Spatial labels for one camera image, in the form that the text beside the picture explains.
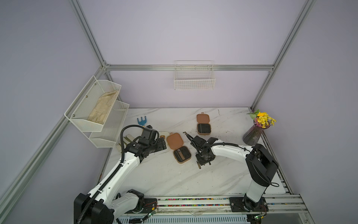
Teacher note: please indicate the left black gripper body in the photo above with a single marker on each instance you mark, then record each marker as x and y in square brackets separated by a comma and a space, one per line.
[157, 145]

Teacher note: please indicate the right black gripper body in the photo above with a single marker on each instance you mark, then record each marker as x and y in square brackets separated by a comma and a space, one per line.
[196, 141]

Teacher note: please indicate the cream nail clipper case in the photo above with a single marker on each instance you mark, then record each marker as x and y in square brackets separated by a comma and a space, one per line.
[164, 134]

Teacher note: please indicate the brown case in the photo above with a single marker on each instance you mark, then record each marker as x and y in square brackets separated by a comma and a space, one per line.
[203, 126]
[175, 142]

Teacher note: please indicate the large brown nail clipper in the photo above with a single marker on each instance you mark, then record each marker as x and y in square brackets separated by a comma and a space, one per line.
[183, 154]

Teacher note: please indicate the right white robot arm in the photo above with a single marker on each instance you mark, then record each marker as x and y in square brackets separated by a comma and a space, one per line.
[261, 164]

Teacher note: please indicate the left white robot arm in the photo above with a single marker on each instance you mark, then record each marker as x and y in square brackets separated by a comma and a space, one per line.
[100, 206]

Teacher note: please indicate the blue yellow toy rake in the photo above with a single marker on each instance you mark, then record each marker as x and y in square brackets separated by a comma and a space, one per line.
[142, 121]

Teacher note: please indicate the green beige glove on table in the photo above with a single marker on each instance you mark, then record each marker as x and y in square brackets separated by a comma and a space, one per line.
[126, 140]

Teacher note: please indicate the white mesh lower shelf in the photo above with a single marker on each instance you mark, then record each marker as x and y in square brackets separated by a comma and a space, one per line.
[111, 131]

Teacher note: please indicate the white mesh shelf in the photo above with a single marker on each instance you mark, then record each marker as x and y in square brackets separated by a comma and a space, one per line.
[85, 102]
[111, 131]

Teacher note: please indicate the dark glass vase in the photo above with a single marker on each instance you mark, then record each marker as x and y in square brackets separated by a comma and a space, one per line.
[252, 136]

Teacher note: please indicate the beige cloth glove in shelf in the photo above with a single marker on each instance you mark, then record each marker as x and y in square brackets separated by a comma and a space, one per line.
[102, 108]

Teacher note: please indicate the yellow flower bouquet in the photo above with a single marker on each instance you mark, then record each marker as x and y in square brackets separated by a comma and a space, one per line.
[262, 119]

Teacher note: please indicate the white mesh upper shelf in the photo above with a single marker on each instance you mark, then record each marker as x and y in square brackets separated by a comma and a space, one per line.
[85, 102]

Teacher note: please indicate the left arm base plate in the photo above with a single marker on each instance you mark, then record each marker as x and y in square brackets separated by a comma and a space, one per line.
[148, 204]

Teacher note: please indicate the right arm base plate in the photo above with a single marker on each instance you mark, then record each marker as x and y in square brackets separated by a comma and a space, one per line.
[244, 204]

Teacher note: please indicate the white wire wall basket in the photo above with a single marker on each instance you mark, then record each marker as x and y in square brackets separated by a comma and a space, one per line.
[194, 80]

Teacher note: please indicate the aluminium frame rail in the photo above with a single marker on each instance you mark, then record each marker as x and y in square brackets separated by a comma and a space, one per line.
[187, 67]

